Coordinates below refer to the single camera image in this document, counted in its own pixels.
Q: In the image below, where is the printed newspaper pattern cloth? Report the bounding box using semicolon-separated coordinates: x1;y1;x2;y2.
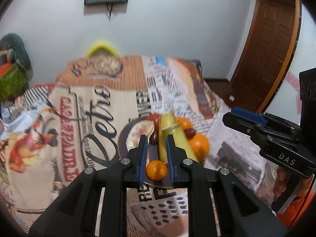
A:
1;56;273;234

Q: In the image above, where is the orange sleeve forearm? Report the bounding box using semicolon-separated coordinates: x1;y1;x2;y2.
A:
276;192;315;228

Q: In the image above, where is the red tomato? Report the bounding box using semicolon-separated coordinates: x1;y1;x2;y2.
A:
147;113;160;131

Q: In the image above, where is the yellow curved object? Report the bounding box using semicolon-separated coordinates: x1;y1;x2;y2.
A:
85;42;119;57

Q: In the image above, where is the large orange with sticker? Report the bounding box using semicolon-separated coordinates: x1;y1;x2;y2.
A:
189;133;210;162

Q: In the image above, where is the grapefruit peel slice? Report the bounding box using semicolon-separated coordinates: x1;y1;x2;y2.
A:
126;120;154;151

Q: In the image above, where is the yellow banana piece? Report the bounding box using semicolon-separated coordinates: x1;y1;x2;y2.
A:
163;123;198;162
158;111;175;164

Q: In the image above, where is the brown wooden door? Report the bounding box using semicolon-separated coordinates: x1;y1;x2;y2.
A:
230;0;300;112

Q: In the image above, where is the dark red grape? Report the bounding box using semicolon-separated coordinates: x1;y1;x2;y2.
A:
150;131;159;146
184;128;196;140

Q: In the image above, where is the dark purple plate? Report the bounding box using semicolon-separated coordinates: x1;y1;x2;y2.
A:
118;117;173;189

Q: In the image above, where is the small orange mandarin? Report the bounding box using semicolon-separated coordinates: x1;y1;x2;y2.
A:
175;117;193;130
146;160;168;181

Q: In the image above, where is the right hand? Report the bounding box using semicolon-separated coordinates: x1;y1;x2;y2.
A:
273;166;314;199

